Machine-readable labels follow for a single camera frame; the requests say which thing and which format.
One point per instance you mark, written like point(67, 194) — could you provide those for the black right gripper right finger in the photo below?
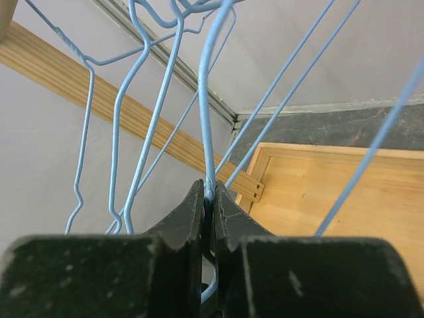
point(264, 275)

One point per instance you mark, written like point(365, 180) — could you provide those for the wooden clothes rack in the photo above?
point(303, 161)

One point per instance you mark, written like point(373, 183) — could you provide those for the light blue wire hanger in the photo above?
point(224, 8)
point(270, 89)
point(88, 61)
point(124, 217)

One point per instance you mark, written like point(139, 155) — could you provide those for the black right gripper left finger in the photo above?
point(155, 274)

